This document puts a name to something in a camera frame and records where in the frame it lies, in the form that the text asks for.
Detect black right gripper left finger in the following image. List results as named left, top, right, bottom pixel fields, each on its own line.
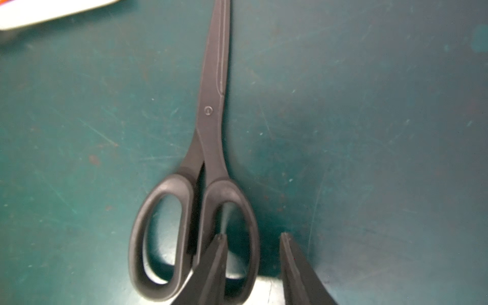
left=172, top=234, right=228, bottom=305

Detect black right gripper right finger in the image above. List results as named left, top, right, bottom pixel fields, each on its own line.
left=280, top=233, right=337, bottom=305

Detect all black scissors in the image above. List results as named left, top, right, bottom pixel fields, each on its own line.
left=128, top=1, right=261, bottom=304

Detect green table mat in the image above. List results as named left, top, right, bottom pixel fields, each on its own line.
left=1, top=1, right=487, bottom=304

